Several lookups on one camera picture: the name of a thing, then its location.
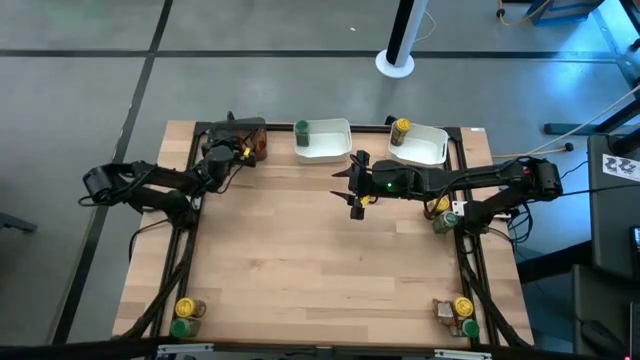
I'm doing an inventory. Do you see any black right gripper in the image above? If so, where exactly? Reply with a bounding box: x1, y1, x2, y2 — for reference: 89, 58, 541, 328
329, 149, 384, 221

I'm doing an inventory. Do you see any dark grey transparent bin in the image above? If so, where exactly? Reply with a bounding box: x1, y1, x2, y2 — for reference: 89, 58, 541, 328
207, 117, 269, 164

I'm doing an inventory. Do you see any white plastic bin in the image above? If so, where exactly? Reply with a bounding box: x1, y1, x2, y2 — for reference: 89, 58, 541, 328
292, 117, 354, 165
385, 122, 450, 169

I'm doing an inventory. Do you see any black pole on white base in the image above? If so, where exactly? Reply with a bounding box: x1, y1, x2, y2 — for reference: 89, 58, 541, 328
374, 0, 431, 80

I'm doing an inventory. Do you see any black floor bar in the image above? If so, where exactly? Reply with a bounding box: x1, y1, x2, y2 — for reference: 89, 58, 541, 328
514, 239, 594, 285

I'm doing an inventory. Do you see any black desk leg base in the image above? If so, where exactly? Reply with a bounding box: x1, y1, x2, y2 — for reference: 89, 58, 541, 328
543, 97, 640, 157

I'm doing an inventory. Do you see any grey metal foot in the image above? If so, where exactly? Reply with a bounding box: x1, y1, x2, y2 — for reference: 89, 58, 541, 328
0, 211, 39, 235

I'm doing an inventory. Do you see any black crossbar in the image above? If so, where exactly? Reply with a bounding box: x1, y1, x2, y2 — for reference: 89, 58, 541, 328
0, 337, 640, 360

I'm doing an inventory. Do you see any black desk with sticker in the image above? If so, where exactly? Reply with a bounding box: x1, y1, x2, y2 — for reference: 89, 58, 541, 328
587, 133, 640, 281

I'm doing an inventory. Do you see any white desk sticker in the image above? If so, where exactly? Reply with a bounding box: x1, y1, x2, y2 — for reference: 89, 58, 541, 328
601, 153, 640, 183

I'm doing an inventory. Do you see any black computer mouse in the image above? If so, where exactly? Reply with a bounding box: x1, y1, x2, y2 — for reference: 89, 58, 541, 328
579, 319, 626, 357

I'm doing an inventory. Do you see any black cable with yellow tag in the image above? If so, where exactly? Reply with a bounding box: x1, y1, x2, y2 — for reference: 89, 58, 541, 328
219, 147, 252, 194
348, 153, 381, 207

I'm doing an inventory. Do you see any black aluminium table frame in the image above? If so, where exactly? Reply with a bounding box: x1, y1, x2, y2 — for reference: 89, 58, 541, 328
112, 118, 534, 351

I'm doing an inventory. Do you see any black base cable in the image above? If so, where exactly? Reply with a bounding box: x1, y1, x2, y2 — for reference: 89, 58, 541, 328
127, 218, 174, 264

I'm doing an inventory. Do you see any blue black cable bundle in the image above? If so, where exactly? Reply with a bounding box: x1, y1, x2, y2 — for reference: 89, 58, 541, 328
504, 202, 535, 246

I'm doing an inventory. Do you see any thin white cable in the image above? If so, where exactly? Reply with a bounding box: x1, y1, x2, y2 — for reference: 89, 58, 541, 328
413, 9, 438, 44

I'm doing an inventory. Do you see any silver bracket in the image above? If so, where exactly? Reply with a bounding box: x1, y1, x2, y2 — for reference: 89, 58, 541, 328
433, 348, 494, 360
156, 342, 215, 357

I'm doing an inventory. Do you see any yellow cable with black plug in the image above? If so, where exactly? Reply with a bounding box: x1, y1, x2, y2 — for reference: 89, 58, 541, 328
492, 83, 640, 159
496, 0, 554, 28

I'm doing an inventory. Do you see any black power cable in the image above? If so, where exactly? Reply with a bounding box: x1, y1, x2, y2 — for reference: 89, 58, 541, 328
549, 182, 640, 200

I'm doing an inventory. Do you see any grey metal desk frame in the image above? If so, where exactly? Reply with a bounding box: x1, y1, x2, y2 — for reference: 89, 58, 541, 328
592, 0, 640, 89

